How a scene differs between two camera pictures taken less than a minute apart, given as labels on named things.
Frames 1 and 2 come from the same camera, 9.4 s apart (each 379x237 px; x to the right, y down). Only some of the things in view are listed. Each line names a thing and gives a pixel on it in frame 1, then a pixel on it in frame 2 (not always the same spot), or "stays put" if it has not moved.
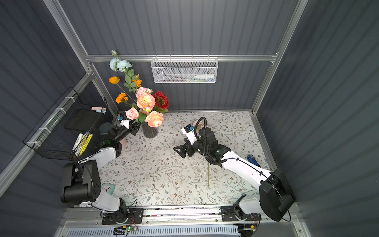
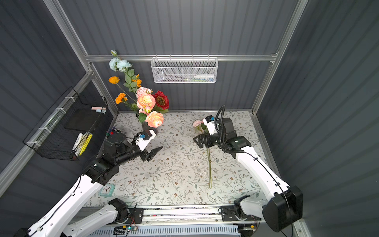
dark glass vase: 148,132 stays put
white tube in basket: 204,76 stays put
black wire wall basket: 69,127 stays put
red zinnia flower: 161,99 stays put
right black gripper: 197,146 -> 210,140
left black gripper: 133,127 -> 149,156
